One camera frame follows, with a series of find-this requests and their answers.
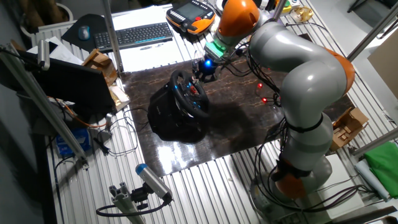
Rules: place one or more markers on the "black Logitech wheel base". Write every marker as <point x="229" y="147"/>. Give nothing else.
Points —
<point x="164" y="118"/>

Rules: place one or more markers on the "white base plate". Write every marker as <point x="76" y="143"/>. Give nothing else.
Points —
<point x="345" y="174"/>

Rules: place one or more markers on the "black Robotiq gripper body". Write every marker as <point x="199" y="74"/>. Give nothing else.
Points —
<point x="209" y="68"/>

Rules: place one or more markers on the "upright aluminium frame post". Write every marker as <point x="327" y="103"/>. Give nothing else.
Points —
<point x="112" y="37"/>

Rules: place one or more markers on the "round silver post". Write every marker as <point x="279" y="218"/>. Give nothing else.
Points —
<point x="278" y="12"/>

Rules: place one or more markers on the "black computer keyboard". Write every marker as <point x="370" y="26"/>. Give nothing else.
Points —
<point x="133" y="35"/>

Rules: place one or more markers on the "short aluminium profile stub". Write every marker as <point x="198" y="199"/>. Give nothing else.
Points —
<point x="124" y="202"/>

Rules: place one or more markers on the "large white paper sheet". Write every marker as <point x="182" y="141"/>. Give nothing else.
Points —
<point x="146" y="59"/>

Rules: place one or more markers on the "blue cardboard box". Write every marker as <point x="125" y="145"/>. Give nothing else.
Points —
<point x="63" y="149"/>

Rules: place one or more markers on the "white paper roll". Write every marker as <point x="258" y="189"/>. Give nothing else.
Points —
<point x="371" y="179"/>

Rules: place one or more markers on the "dark metal bar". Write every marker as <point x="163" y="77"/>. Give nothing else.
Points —
<point x="367" y="216"/>

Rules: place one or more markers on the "open cardboard box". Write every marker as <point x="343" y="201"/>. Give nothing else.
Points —
<point x="102" y="63"/>

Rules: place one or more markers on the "dark brown marble mat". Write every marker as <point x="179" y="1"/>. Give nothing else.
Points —
<point x="236" y="90"/>

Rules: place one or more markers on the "small board with red LED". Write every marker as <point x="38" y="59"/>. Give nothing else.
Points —
<point x="264" y="100"/>
<point x="259" y="85"/>

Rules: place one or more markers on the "black mouse pad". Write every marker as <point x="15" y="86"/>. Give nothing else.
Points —
<point x="73" y="37"/>

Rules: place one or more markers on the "orange black teach pendant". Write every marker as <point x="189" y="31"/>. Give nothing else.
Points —
<point x="189" y="12"/>

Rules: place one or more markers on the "white gold packet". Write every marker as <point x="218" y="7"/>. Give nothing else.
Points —
<point x="119" y="98"/>

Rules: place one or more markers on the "grey blue computer mouse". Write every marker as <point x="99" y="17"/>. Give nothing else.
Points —
<point x="84" y="32"/>

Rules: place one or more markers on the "long aluminium frame beam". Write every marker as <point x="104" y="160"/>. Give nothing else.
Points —
<point x="46" y="109"/>
<point x="373" y="31"/>
<point x="376" y="141"/>

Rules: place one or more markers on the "green cloth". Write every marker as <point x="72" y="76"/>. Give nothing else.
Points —
<point x="384" y="165"/>

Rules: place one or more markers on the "green wrist adapter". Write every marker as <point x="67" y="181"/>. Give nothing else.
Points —
<point x="216" y="49"/>

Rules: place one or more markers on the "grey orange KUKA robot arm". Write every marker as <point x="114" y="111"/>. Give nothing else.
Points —
<point x="311" y="81"/>

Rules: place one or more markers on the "shiny gold object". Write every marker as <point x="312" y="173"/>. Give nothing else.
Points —
<point x="303" y="14"/>

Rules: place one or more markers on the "loose white paper sheets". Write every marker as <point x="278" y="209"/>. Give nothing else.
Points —
<point x="63" y="54"/>

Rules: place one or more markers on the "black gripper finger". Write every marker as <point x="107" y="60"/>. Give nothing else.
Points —
<point x="212" y="79"/>
<point x="196" y="70"/>

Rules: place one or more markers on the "black gaming steering wheel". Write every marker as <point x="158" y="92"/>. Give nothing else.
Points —
<point x="189" y="95"/>

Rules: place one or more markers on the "yellow green button box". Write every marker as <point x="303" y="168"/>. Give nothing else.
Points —
<point x="286" y="6"/>

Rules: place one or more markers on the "black camera ball mount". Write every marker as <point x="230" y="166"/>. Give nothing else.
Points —
<point x="140" y="196"/>

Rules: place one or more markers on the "flat brown cardboard sheet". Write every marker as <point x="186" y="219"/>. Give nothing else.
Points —
<point x="385" y="65"/>

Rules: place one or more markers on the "silver cylindrical webcam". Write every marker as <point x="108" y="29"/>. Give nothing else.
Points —
<point x="43" y="54"/>

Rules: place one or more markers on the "white round chair frame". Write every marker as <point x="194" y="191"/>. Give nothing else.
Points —
<point x="71" y="14"/>

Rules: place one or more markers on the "silver camera with blue cap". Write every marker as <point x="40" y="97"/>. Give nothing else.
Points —
<point x="152" y="180"/>

